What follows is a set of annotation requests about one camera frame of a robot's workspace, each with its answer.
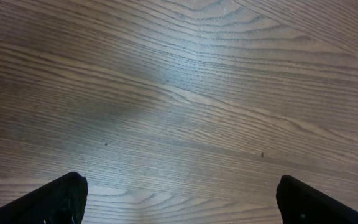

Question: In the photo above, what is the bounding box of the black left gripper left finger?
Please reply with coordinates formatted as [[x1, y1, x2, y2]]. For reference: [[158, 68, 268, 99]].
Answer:
[[0, 172, 88, 224]]

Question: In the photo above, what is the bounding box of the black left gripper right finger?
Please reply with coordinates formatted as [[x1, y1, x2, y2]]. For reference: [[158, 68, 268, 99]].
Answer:
[[276, 175, 358, 224]]

